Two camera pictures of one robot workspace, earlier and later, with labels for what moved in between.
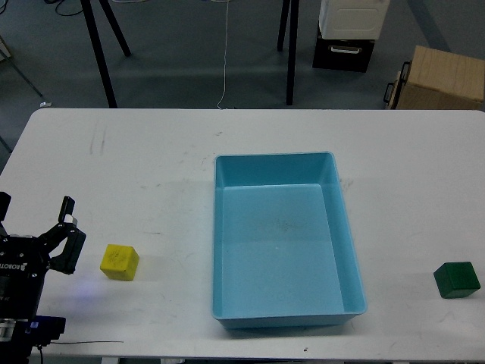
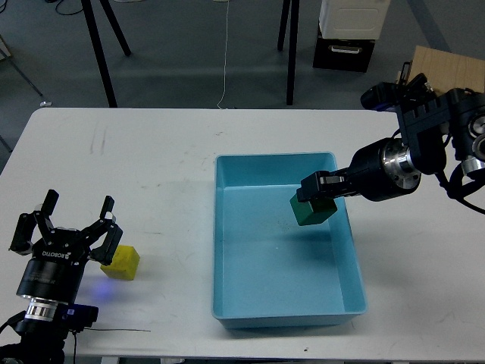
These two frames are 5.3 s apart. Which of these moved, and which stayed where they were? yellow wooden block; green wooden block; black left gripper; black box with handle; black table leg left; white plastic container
Moved: green wooden block; black left gripper
Stayed: yellow wooden block; black box with handle; black table leg left; white plastic container
